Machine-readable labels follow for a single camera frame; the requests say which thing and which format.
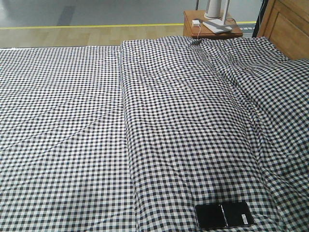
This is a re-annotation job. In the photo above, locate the black smartphone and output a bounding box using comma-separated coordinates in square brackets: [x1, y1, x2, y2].
[195, 202, 254, 229]

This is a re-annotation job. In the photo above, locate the checkered bed sheet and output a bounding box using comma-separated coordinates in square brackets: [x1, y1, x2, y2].
[0, 46, 135, 232]

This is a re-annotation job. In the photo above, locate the white desk lamp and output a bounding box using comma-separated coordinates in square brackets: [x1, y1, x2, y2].
[202, 0, 232, 34]

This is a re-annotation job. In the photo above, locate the checkered duvet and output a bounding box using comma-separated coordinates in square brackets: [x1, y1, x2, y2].
[120, 37, 309, 232]

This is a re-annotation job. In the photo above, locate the wooden nightstand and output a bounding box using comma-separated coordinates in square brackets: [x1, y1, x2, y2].
[183, 10, 243, 40]

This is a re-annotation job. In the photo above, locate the white power adapter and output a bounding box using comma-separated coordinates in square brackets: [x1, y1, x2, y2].
[192, 20, 200, 27]

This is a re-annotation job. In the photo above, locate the wooden headboard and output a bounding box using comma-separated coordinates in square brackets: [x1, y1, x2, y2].
[257, 0, 309, 59]

